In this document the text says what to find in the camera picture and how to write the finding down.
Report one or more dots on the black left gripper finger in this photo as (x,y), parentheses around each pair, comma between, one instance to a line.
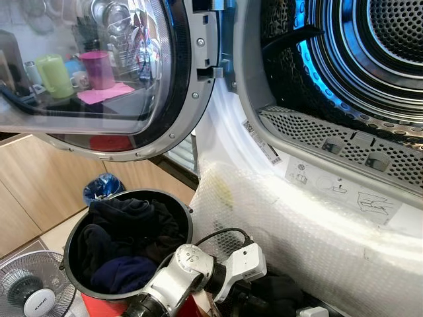
(281,287)
(277,309)

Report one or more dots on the white front-load washer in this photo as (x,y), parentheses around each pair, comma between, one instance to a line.
(317,244)

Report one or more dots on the black round laundry bucket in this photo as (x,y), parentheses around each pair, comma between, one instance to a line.
(187,218)

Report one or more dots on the white instruction sticker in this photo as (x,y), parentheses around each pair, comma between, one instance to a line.
(344,191)

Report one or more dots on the navy blue garment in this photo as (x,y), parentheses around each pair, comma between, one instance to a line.
(122,272)

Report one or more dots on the black garment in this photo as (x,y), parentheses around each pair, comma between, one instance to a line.
(132,221)

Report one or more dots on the red box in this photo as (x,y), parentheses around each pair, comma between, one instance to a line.
(102,308)

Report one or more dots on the white barcode sticker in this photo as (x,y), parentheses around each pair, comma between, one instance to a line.
(261,142)

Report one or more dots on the grey perforated lint filter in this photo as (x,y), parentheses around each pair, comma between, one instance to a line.
(297,129)

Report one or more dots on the blue plastic bag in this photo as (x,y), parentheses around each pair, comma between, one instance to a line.
(102,188)

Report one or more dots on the round glass washer door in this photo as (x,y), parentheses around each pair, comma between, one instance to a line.
(192,99)

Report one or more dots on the white electric fan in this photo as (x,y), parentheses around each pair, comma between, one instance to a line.
(36,300)

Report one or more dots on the wooden cabinet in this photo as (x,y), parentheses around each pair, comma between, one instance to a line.
(39,185)

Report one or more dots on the perforated steel washer drum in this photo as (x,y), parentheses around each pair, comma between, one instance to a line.
(370,59)

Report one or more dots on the pink cloth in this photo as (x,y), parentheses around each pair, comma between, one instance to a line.
(102,94)

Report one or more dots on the pink plastic cup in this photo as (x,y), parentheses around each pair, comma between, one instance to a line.
(98,69)

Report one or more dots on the white mug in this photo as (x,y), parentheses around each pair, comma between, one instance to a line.
(79,80)

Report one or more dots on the green plastic jug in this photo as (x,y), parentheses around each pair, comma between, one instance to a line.
(54,76)

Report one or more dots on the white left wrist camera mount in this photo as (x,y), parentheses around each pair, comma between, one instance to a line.
(244,264)

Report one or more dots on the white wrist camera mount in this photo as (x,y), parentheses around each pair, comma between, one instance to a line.
(313,312)
(244,264)

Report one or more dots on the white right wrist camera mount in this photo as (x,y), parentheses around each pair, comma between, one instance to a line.
(313,312)

